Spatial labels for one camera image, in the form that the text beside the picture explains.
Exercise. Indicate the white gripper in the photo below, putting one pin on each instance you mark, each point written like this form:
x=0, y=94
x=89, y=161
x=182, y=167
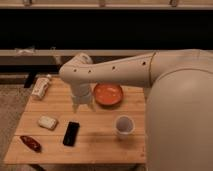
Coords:
x=81, y=94

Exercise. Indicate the white plastic bottle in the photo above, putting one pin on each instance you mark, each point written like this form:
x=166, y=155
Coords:
x=41, y=87

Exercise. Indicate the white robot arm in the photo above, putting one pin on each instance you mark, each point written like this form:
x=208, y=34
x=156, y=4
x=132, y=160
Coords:
x=179, y=107

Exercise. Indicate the orange bowl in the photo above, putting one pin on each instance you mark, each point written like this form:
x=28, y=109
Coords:
x=108, y=94

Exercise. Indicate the black phone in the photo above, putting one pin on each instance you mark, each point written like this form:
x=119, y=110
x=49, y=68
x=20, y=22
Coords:
x=71, y=134

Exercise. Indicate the wooden table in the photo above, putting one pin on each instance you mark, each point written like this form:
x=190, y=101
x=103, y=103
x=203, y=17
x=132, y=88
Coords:
x=96, y=141

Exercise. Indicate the white paper cup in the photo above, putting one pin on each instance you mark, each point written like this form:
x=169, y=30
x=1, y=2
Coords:
x=124, y=126

